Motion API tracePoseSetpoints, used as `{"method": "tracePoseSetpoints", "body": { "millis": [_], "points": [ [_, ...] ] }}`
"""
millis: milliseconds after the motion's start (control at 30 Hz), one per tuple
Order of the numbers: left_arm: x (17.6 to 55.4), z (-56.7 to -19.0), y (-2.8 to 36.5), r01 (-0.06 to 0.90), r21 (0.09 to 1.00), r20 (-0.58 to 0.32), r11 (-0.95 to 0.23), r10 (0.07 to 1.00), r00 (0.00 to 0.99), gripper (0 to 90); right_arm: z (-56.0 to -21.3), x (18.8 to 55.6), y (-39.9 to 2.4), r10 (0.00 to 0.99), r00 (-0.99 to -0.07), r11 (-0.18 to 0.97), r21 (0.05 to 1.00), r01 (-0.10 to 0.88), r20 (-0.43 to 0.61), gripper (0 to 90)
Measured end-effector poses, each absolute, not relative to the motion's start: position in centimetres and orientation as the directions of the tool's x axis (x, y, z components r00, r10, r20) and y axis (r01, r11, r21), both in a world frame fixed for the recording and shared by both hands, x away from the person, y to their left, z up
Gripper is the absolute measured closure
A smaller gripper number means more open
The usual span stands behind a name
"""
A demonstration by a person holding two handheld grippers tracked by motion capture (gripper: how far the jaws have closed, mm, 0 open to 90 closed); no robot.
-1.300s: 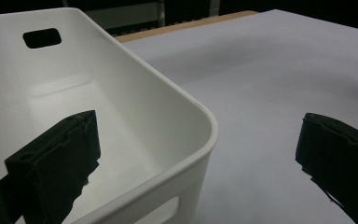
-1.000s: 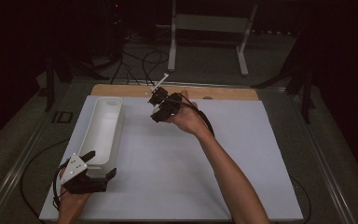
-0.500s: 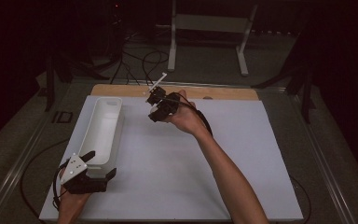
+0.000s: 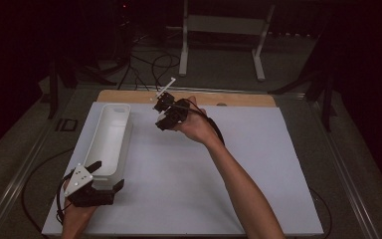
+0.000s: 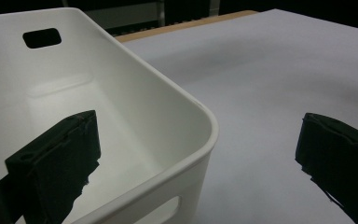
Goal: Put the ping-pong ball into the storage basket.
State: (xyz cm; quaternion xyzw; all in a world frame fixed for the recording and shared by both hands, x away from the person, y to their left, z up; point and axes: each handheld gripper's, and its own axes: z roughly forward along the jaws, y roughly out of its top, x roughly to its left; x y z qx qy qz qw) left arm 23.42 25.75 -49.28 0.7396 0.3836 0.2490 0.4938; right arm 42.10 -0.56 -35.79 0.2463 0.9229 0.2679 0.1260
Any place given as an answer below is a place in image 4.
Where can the long white plastic bin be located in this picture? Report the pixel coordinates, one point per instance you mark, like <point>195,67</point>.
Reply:
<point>109,142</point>

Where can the grey table grommet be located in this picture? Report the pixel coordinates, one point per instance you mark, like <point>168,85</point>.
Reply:
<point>221,104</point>

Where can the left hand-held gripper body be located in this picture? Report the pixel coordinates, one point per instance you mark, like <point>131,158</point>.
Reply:
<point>79,181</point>

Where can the white metal stand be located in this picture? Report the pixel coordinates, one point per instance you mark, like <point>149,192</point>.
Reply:
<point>224,26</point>

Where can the person's right hand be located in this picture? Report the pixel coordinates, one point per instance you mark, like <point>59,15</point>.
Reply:
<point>197,127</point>

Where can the white board sheet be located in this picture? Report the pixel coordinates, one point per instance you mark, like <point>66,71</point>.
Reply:
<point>179,186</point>

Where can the black rectangular floor frame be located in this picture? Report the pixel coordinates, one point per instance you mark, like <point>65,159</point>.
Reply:
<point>67,125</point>

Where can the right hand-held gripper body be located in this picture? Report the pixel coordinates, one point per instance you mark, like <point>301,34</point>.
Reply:
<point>180,111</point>

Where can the person's left hand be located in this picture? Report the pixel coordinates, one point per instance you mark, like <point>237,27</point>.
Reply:
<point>76,215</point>

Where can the black tripod stand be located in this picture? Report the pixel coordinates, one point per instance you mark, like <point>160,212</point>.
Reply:
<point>53,89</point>
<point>326,99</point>

